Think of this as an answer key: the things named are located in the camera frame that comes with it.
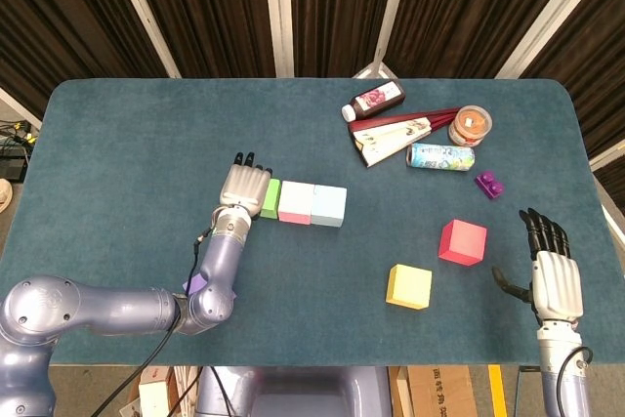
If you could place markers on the printed light blue drink can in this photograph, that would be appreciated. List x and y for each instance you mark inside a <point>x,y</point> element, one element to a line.
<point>439,157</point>

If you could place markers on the light blue foam cube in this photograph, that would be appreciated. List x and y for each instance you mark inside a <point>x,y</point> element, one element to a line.
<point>328,204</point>

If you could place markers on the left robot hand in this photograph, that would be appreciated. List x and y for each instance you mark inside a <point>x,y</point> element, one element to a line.
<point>241,187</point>

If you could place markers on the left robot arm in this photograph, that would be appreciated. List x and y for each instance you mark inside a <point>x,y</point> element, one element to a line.
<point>122,309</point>

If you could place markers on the white frame post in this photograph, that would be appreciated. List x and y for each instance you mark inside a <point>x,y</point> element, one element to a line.
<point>141,12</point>
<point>388,12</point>
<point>17,107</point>
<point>608,160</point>
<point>547,21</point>
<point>278,12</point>

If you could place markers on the lavender robot torso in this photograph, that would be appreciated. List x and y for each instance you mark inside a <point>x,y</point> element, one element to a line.
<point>293,392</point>

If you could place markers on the green foam cube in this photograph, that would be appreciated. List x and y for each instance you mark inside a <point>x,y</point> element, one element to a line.
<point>270,197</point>

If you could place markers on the brown printed cardboard box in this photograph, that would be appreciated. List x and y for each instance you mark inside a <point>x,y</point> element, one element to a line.
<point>442,392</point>

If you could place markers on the purple toy brick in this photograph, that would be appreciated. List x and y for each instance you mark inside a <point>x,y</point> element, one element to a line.
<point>489,186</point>

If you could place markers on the dark brown pleated curtain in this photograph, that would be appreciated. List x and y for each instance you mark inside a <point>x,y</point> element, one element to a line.
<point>220,7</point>

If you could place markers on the pink foam cube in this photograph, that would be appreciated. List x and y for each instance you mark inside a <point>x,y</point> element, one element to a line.
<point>295,199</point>

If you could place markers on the white cardboard box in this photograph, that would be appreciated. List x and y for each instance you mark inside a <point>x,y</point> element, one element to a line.
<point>154,397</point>

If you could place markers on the yellow foam cube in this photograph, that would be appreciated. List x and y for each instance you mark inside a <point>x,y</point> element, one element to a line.
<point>407,285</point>

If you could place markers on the dark red folding fan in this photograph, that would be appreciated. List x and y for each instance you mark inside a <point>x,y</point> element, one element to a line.
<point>386,138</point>

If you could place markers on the teal table cloth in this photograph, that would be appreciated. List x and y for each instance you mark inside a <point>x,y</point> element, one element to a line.
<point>312,290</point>

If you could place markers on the clear jar orange contents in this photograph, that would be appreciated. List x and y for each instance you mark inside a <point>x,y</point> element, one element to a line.
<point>470,125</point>

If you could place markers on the purple foam cube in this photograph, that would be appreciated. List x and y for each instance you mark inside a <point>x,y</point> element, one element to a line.
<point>196,285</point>

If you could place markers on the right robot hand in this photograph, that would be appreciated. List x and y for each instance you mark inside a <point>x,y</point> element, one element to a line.
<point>556,290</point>

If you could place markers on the red foam cube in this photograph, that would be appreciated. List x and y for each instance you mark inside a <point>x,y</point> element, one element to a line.
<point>461,241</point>

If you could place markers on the dark juice bottle white cap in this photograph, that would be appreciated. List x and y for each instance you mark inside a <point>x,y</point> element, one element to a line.
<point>376,99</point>

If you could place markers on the black floor device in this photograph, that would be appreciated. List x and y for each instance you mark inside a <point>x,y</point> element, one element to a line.
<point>12,169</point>

